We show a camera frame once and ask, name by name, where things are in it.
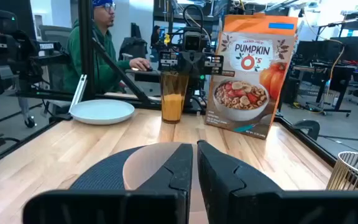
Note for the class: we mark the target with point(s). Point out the orange pumpkin cereal box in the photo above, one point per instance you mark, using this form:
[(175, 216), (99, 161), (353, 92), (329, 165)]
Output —
[(250, 81)]

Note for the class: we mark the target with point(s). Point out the amber glass of orange juice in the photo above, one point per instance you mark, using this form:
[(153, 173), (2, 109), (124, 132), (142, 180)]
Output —
[(172, 105)]

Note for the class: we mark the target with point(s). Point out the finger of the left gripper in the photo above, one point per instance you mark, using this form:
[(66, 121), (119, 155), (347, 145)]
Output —
[(186, 63), (200, 63)]

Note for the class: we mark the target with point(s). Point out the pale blue plate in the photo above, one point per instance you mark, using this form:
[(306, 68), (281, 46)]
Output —
[(101, 111)]

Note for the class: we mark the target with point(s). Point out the distant person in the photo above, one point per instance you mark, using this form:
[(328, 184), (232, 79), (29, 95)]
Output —
[(155, 35)]

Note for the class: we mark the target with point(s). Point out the pink bowl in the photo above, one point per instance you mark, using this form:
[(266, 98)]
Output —
[(148, 165)]

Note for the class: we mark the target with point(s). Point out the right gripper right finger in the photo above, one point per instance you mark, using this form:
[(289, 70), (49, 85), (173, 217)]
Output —
[(244, 202)]

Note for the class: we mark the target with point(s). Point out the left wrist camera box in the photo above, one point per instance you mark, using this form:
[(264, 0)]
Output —
[(193, 41)]

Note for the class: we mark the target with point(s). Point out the neighbouring station robot arm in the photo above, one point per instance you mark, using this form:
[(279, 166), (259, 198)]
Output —
[(11, 53)]

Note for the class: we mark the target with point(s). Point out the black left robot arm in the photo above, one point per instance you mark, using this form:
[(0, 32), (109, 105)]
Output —
[(197, 93)]

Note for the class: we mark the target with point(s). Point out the black desk with monitors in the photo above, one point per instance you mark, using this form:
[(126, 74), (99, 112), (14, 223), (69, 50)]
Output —
[(331, 71)]

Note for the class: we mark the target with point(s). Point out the seated person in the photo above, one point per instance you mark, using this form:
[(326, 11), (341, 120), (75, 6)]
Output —
[(101, 56)]

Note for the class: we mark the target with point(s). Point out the black backpack chair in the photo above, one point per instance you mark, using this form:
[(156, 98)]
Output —
[(133, 48)]

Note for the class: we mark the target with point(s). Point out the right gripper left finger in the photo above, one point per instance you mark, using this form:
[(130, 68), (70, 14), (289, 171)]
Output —
[(135, 205)]

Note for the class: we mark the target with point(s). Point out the black table edge clamp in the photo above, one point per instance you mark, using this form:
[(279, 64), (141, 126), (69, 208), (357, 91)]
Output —
[(308, 127)]

